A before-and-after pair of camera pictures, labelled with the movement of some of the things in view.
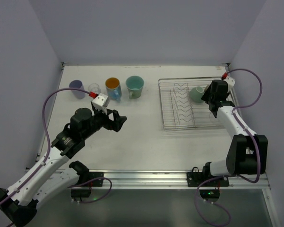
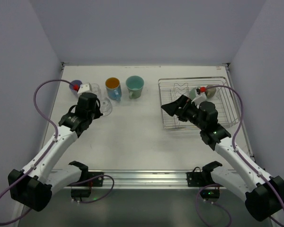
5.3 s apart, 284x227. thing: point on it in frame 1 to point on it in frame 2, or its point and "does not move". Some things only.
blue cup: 113,88 does not move
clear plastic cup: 94,87 does not move
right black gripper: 213,100 to 181,109
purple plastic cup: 77,84 does not move
